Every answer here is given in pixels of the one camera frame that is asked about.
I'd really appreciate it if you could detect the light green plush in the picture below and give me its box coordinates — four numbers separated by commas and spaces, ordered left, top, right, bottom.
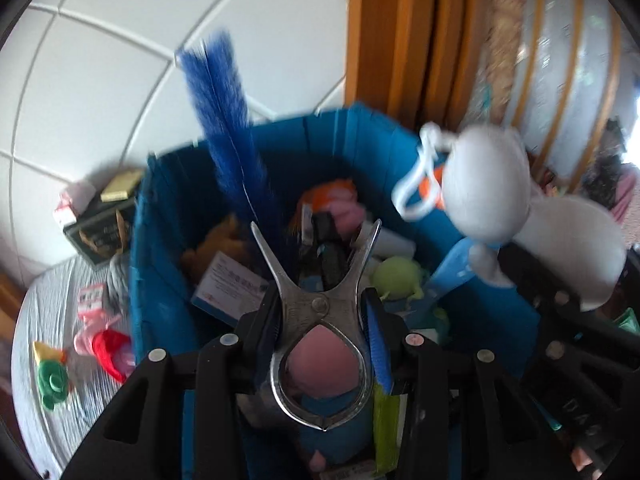
371, 256, 427, 303

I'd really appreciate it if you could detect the yellow sticky notepad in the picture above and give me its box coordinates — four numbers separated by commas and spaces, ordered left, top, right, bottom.
100, 170, 144, 204

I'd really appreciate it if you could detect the pink plush with orange hair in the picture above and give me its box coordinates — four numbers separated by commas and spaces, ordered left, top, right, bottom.
299, 179, 368, 241

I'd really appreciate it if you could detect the pink tissue pack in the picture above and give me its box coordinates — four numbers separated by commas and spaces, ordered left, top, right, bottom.
53, 181, 97, 227

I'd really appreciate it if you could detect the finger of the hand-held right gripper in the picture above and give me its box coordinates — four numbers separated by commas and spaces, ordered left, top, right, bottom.
500, 242, 640, 366

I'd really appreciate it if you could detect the blue plastic storage container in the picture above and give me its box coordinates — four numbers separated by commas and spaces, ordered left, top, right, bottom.
129, 102, 546, 480

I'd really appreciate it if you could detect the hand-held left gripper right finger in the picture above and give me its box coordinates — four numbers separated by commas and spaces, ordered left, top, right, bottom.
362, 287, 573, 480

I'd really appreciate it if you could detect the yellow-green gift bag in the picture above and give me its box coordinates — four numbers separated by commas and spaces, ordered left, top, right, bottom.
372, 385, 402, 476

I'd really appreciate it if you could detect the silver metal clip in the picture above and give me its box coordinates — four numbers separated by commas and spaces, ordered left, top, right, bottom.
249, 219, 384, 432

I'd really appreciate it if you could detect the pale gold-striped fabric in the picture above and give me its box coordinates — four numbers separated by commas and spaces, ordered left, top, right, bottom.
510, 0, 640, 166

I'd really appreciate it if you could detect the green snail toy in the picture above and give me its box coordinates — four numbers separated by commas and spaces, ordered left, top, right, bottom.
31, 341, 72, 412

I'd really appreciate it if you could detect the grey fluffy bunny plush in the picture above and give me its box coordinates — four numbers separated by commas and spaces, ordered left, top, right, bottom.
107, 254, 134, 307

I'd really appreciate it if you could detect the rolled patterned carpet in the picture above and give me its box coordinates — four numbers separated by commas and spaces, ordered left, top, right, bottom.
480, 0, 527, 131

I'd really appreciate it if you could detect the plain white box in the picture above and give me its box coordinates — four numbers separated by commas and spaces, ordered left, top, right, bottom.
374, 230, 417, 262

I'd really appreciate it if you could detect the pink pig plush red dress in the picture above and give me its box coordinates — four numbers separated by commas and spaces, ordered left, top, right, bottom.
74, 312, 136, 386

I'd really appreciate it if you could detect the white blue medicine box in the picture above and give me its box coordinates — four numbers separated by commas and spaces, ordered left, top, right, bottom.
191, 252, 270, 327

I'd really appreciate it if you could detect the red pink carton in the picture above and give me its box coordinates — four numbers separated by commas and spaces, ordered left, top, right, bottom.
77, 282, 109, 322

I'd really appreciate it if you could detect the white padded headboard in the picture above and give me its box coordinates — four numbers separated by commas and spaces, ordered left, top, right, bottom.
0, 0, 351, 273

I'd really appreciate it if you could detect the white plush toy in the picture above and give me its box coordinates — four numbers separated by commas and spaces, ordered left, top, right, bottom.
391, 122, 629, 312

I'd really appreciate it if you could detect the brown bear plush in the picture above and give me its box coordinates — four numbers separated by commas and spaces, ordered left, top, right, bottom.
181, 214, 253, 283

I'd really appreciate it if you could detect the blue feather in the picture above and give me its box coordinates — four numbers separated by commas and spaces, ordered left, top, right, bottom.
175, 30, 283, 256

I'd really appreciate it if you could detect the pink pig plush blue body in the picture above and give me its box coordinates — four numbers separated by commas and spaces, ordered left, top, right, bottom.
285, 324, 373, 476

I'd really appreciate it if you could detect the wooden headboard post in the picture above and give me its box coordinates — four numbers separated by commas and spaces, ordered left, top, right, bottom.
344, 0, 483, 128

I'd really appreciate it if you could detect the light blue handheld massager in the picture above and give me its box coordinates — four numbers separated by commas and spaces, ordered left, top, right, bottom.
424, 236, 482, 313

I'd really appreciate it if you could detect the black gift box gold ribbon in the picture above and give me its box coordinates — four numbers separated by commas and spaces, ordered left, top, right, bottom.
62, 199, 137, 267

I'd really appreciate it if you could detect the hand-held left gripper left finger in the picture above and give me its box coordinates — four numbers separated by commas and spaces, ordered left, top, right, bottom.
60, 285, 282, 480

